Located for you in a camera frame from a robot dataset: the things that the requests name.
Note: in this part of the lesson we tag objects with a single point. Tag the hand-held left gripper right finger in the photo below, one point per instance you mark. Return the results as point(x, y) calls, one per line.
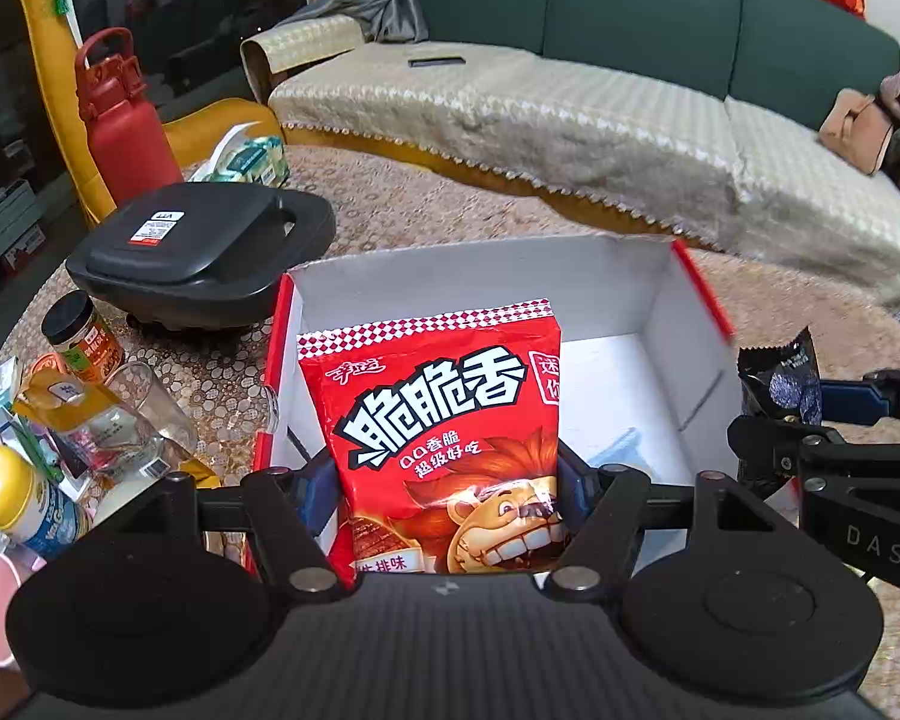
point(572, 484)

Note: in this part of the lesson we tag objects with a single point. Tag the yellow lid bottle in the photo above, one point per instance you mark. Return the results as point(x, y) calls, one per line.
point(15, 502)

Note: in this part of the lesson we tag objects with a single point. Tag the black remote control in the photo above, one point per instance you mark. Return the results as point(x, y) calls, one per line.
point(435, 61)

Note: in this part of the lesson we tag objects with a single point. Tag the jar with black lid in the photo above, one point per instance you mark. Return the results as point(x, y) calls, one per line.
point(82, 337)

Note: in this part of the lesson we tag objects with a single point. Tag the clear orange-label bottle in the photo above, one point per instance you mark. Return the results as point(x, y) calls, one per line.
point(52, 397)

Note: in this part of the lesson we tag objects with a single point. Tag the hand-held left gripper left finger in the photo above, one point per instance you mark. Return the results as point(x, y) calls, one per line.
point(313, 499)

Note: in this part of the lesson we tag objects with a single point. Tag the green sofa with cover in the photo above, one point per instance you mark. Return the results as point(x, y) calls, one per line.
point(570, 127)

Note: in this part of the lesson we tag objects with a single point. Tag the black sandwich maker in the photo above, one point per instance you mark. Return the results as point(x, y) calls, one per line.
point(195, 240)

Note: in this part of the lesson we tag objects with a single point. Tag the yellow giraffe toy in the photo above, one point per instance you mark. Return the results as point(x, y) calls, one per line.
point(45, 67)

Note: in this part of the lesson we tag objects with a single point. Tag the red cardboard box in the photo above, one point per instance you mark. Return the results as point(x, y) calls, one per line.
point(630, 300)

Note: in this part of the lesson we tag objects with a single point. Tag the black candy packet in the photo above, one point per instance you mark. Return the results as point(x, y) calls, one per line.
point(776, 382)

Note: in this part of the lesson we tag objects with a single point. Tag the brown bag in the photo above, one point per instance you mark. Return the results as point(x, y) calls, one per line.
point(855, 131)

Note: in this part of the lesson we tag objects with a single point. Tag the red snack packet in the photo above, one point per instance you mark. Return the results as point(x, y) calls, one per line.
point(435, 420)

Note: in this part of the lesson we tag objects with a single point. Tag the clear glass cup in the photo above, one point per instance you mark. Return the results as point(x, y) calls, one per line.
point(150, 405)

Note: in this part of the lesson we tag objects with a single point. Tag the red water bottle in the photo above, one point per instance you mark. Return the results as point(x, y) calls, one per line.
point(124, 142)

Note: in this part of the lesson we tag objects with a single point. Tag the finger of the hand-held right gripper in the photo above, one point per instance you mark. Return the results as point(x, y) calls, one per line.
point(870, 396)
point(765, 444)

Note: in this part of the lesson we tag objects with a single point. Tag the plastic bag of tissues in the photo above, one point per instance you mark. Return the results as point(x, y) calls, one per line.
point(247, 157)

